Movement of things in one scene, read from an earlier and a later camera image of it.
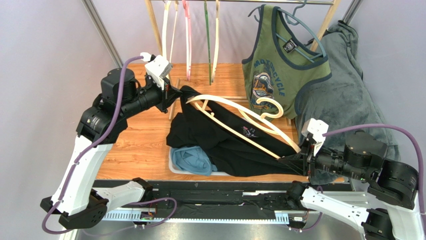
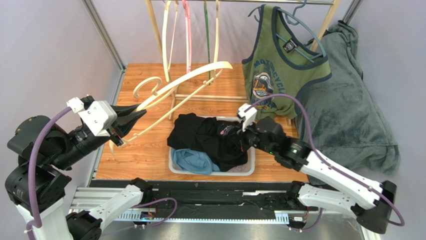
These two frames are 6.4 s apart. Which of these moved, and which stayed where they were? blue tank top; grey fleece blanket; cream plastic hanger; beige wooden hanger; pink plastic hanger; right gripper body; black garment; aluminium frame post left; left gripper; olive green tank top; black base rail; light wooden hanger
Moved: light wooden hanger; left gripper; black garment; right gripper body
Stayed: black base rail; grey fleece blanket; beige wooden hanger; cream plastic hanger; olive green tank top; pink plastic hanger; aluminium frame post left; blue tank top
